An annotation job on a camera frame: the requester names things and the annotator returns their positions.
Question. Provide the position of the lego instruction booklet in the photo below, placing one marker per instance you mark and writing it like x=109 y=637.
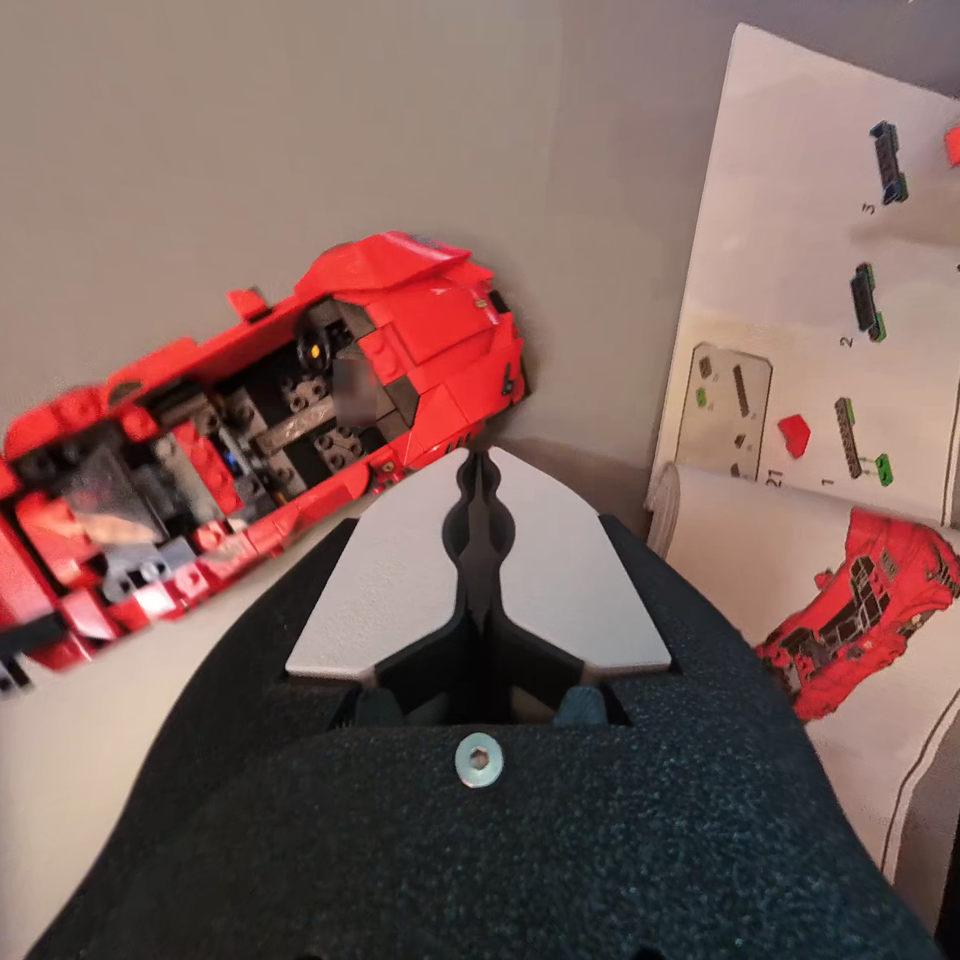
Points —
x=787 y=225

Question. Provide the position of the small red lego piece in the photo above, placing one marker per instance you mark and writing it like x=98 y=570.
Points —
x=953 y=146
x=795 y=436

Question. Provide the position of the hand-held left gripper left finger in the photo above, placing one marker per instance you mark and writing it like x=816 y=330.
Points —
x=375 y=570

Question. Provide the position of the red lego car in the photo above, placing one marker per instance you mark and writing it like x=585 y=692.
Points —
x=427 y=330

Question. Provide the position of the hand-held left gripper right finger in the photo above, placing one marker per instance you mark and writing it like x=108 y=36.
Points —
x=577 y=577

